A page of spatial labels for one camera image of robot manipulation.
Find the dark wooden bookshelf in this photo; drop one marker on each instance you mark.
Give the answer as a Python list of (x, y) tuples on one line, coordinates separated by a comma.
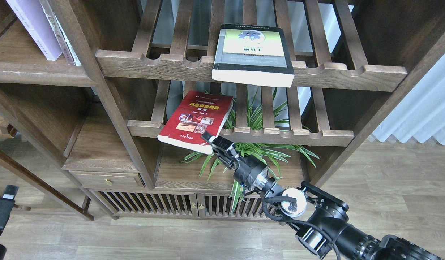
[(99, 120)]

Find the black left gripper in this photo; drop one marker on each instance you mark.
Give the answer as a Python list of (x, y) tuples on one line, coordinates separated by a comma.
[(7, 203)]

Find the white lavender book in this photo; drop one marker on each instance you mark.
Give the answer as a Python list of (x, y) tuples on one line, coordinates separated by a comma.
[(33, 18)]

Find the white curtain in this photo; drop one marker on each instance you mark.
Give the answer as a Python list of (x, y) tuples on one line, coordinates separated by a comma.
[(421, 114)]

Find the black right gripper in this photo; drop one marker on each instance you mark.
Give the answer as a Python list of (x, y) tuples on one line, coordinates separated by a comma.
[(248, 171)]

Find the red cover book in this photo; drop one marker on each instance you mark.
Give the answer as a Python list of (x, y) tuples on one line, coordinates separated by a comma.
[(198, 112)]

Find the green spider plant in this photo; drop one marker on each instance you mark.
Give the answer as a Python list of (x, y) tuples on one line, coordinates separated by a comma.
[(262, 151)]

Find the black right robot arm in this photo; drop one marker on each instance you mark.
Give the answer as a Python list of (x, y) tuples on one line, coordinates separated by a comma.
[(318, 218)]

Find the black and yellow book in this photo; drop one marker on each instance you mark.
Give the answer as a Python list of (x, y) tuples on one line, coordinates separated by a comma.
[(253, 55)]

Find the worn upright book spine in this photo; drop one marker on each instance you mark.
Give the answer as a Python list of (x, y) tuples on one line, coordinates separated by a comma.
[(60, 35)]

